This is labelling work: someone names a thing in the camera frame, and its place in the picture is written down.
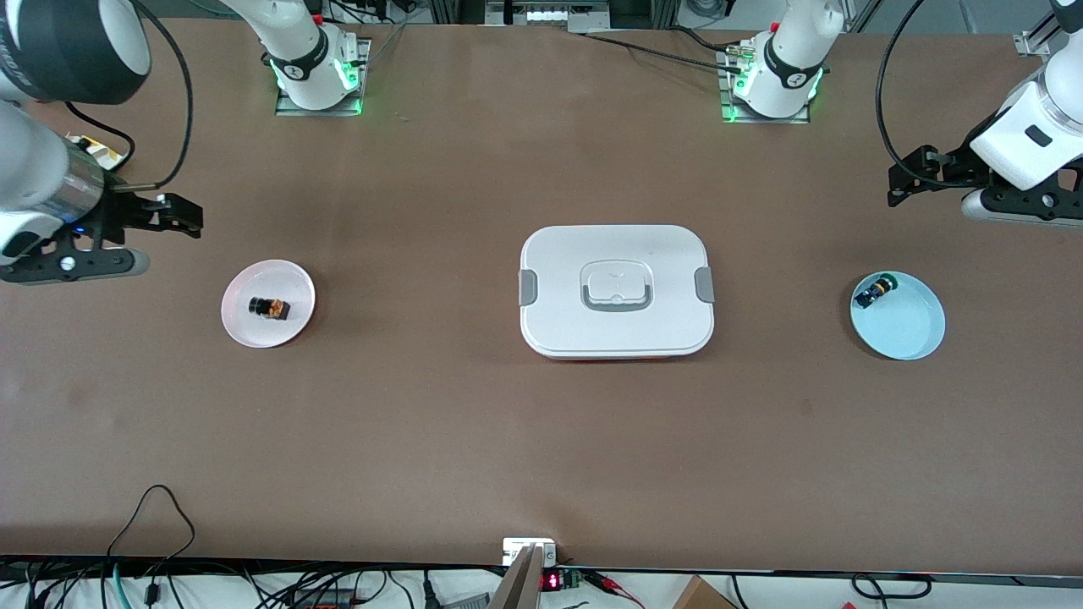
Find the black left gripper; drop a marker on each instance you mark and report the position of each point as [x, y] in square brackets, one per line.
[954, 166]

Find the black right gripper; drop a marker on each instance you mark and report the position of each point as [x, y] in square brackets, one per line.
[118, 215]

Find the orange push-button switch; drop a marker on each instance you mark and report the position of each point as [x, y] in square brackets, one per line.
[269, 309]

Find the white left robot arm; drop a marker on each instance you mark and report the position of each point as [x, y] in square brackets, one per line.
[787, 59]

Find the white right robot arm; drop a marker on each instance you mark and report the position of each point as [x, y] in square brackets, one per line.
[51, 42]

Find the yellow white small carton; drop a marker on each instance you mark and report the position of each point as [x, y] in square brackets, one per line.
[106, 154]

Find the pink round plate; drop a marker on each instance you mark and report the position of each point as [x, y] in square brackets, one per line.
[292, 292]

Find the light blue round plate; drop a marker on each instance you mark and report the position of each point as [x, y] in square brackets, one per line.
[905, 326]

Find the white lidded lunch box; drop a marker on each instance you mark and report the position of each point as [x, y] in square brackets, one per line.
[618, 330]

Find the white power strip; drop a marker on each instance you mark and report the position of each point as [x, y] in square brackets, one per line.
[546, 15]

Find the brown cardboard box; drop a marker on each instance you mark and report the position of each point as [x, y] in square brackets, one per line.
[698, 596]

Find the small white box device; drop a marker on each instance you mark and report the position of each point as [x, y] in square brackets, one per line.
[516, 548]

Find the grey metal bar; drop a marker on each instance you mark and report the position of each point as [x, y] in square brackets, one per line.
[518, 588]

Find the red digit display module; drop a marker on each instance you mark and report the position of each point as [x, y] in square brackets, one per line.
[552, 581]

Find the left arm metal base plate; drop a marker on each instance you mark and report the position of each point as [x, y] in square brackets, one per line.
[766, 120]

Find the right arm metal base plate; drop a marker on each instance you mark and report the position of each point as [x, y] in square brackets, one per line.
[292, 110]

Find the silver aluminium frame profile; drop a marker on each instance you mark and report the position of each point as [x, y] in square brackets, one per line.
[1034, 41]

